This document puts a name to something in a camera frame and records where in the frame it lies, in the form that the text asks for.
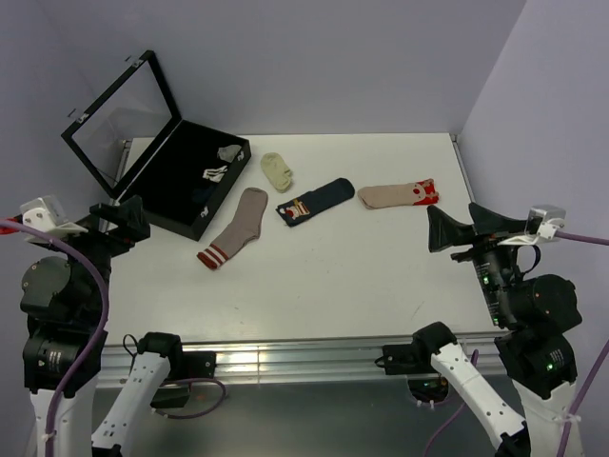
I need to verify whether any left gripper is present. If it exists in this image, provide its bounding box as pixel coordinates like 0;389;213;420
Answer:
44;194;148;318

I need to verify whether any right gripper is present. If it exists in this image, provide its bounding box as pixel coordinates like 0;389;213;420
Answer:
424;199;525;322

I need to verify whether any beige red reindeer sock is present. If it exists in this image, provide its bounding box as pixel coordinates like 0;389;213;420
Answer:
357;179;440;209

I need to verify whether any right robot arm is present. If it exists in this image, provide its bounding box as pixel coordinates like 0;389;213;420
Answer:
411;203;584;456

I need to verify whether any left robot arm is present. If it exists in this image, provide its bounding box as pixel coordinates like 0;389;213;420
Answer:
19;196;186;456

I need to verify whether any dark blue sock in box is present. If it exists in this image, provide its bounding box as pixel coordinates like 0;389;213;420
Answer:
191;186;216;205

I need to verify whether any black display box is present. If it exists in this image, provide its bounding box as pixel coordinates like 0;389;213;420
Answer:
61;50;251;241

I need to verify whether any white patterned sock in box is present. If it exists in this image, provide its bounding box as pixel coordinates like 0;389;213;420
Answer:
203;166;228;183

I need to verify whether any taupe sock red striped cuff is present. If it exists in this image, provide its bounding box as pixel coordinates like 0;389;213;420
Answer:
196;188;268;270

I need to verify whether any navy christmas sock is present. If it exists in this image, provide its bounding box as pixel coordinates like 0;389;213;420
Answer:
275;178;355;228

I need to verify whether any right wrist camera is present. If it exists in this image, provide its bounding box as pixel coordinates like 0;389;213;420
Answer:
499;205;566;247

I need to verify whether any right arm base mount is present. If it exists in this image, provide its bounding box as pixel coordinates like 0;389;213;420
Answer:
374;344;450;404

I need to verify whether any aluminium front rail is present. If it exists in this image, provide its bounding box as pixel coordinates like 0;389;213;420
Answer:
99;334;505;388

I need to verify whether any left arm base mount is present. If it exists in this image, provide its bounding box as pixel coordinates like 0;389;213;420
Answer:
150;350;217;410

